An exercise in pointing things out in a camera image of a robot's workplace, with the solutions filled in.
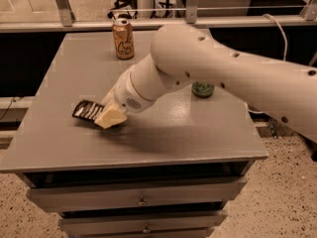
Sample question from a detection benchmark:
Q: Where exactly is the grey drawer cabinet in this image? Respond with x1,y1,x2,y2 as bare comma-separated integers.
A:
1,33,266,238

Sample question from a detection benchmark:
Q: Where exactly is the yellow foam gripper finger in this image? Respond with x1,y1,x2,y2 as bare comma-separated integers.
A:
101,87,115,105
94,103,127,129

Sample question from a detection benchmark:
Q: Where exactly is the white cable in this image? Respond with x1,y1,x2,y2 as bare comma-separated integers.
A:
246,13,289,115

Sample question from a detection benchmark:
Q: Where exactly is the black office chair base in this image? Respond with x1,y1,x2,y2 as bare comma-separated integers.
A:
107,0,140,20

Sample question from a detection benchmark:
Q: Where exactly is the grey drawer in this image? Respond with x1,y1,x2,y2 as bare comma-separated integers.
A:
58,210,227,236
27,177,247,212

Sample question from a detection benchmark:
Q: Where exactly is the orange LaCroix can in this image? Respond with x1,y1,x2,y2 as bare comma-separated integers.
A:
112,18,135,60

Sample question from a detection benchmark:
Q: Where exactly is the black cable at left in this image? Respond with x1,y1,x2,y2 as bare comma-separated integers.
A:
0,96,21,121

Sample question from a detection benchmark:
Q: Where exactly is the lower grey drawer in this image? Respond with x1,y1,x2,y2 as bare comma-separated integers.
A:
58,210,227,236

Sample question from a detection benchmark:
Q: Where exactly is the upper grey drawer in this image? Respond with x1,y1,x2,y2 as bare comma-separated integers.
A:
27,177,247,212

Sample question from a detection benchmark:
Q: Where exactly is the metal lower drawer knob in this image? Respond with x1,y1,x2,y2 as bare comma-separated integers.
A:
142,225,152,234

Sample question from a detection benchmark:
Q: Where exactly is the metal upper drawer knob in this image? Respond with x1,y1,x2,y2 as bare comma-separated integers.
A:
137,197,148,207

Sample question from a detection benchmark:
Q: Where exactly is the metal drawer knob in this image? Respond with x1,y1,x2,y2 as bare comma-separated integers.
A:
142,225,152,234
137,197,148,207

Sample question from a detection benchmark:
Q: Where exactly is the green LaCroix can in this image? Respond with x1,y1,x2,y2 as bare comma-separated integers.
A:
191,81,215,98

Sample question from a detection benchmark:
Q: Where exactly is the grey metal railing frame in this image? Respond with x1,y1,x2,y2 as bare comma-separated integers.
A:
0,0,316,33

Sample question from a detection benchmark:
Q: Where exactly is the black rxbar chocolate wrapper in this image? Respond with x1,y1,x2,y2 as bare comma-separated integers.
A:
72,100,104,122

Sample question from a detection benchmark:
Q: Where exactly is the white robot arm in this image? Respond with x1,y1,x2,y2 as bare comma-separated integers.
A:
95,24,317,142

